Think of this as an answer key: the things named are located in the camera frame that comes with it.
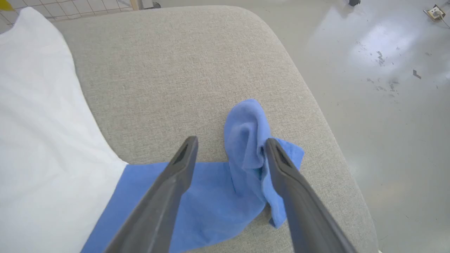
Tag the small black floor object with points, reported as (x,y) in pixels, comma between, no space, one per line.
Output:
(354,2)

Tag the blue and white shirt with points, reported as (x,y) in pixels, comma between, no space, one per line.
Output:
(42,140)

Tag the floor power socket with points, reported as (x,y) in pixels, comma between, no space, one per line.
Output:
(435,13)

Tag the lemon print grid panel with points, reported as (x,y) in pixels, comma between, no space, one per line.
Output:
(70,7)

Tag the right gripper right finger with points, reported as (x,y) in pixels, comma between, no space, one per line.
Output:
(306,218)

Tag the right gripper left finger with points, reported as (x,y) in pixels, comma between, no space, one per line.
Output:
(154,218)

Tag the grey metal panel bracket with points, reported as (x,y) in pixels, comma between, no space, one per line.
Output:
(156,5)

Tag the grey fabric sofa seat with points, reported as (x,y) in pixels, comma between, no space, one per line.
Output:
(175,88)

